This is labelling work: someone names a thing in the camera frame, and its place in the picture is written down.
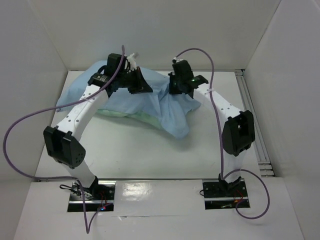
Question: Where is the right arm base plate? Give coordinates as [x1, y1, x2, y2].
[199, 178, 251, 210]

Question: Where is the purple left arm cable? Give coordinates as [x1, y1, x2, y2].
[3, 44, 126, 234]

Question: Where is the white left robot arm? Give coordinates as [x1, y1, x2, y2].
[43, 53, 153, 200]

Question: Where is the light blue pillowcase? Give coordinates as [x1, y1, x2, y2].
[57, 60, 201, 140]

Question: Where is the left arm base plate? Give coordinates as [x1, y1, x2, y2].
[59, 180, 116, 213]

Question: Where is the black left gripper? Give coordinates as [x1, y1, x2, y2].
[117, 66, 153, 95]

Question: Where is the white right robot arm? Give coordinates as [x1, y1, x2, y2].
[168, 57, 256, 196]

